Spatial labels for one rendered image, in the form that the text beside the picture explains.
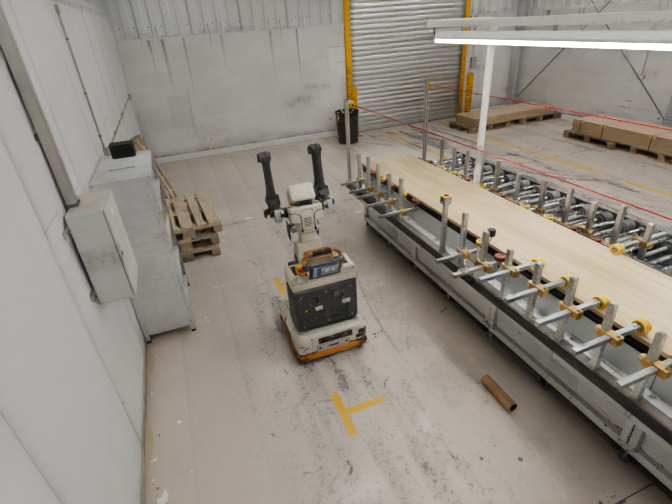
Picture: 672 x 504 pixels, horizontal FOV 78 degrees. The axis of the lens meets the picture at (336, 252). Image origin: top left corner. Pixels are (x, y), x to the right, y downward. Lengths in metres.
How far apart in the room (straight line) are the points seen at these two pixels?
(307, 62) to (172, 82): 2.96
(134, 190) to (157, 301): 1.04
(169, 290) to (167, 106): 6.41
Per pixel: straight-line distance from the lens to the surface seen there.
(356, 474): 2.98
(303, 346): 3.46
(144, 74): 9.84
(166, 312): 4.14
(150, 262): 3.87
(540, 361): 3.57
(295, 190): 3.35
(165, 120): 9.95
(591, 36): 2.86
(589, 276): 3.29
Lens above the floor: 2.52
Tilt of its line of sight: 29 degrees down
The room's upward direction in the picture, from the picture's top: 4 degrees counter-clockwise
